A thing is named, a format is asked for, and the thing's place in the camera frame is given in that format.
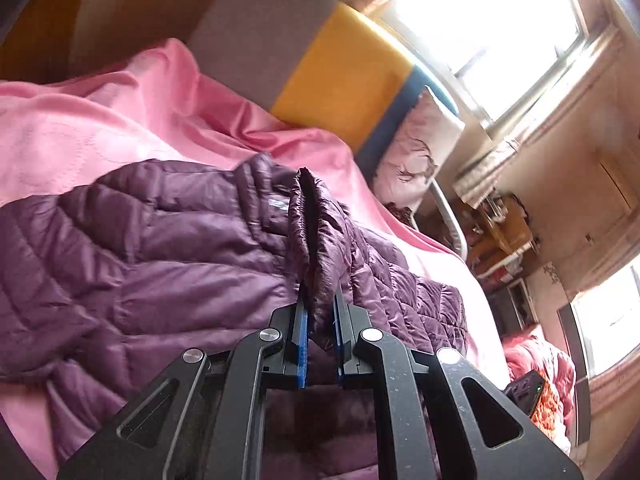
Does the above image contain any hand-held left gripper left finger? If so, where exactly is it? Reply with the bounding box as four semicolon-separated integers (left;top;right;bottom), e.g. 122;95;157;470
56;292;308;480

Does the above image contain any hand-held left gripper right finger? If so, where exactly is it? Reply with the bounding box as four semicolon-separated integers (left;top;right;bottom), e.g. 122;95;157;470
333;290;585;480

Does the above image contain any purple puffer jacket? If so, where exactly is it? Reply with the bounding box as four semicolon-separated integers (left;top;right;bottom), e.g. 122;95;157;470
0;152;468;480

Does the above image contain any red floral quilt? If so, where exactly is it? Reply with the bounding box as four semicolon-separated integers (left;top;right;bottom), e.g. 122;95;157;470
501;332;580;455

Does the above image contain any white framed dark box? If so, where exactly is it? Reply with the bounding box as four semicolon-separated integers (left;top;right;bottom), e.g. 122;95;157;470
487;277;532;332

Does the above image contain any small bright window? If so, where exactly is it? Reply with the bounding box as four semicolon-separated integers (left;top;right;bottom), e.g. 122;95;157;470
570;260;640;377

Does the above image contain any cluttered wooden desk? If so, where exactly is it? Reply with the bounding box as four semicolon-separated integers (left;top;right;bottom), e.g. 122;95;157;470
467;189;540;281

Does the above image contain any white printed pillow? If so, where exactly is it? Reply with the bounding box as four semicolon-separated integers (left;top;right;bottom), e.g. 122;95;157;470
372;85;467;217

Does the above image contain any grey yellow blue headboard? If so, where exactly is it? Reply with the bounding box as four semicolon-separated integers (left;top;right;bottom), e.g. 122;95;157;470
187;0;458;177

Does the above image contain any pink bed cover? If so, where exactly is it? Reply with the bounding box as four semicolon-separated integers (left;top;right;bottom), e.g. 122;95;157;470
0;37;511;480

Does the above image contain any large bright window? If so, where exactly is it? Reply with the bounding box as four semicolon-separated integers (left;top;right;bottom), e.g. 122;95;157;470
379;0;590;127

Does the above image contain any white curved bed rail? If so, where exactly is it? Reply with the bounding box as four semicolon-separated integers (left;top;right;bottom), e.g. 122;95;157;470
427;179;471;262

